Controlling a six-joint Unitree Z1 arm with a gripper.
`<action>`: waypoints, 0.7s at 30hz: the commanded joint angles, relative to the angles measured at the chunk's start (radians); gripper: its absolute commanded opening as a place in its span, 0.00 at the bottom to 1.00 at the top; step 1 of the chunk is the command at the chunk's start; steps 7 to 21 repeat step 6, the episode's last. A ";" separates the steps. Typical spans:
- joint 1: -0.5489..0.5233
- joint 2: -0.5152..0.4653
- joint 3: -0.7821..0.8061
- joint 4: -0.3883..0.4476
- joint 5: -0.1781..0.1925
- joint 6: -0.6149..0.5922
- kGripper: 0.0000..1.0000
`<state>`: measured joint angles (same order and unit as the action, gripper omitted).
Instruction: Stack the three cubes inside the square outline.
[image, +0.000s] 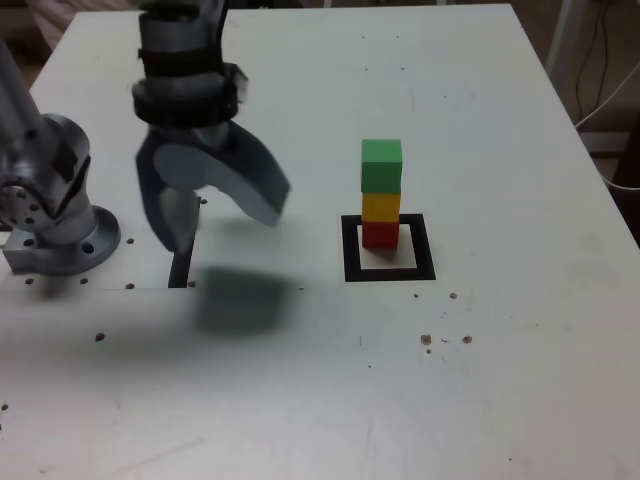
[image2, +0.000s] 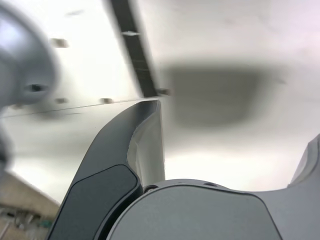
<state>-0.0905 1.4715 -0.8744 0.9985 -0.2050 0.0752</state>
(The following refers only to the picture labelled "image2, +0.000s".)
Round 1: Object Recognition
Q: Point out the black tape strip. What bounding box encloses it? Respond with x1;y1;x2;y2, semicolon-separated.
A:
109;0;161;99

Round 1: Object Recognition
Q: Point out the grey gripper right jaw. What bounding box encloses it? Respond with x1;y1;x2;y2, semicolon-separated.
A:
104;133;320;240

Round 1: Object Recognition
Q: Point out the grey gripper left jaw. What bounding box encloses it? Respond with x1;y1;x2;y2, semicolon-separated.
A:
46;99;168;240

